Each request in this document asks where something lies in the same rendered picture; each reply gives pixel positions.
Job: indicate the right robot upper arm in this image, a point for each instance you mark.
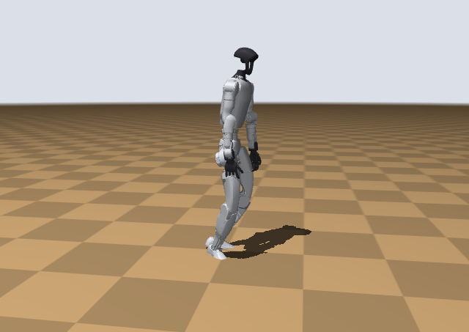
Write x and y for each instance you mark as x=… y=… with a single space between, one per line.
x=231 y=89

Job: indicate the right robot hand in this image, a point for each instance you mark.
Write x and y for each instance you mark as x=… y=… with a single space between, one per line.
x=231 y=166

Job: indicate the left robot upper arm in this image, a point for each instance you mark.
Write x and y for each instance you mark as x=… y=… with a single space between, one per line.
x=251 y=115

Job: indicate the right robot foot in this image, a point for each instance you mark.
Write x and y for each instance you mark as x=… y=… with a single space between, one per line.
x=218 y=254

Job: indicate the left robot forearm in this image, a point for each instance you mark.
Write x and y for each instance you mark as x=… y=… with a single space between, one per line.
x=251 y=134

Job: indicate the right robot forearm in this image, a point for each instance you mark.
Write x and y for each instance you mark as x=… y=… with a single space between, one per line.
x=227 y=132

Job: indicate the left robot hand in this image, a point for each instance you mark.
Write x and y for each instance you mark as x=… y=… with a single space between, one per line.
x=255 y=158

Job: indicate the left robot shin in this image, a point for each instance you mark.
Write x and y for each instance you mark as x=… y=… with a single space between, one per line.
x=241 y=211

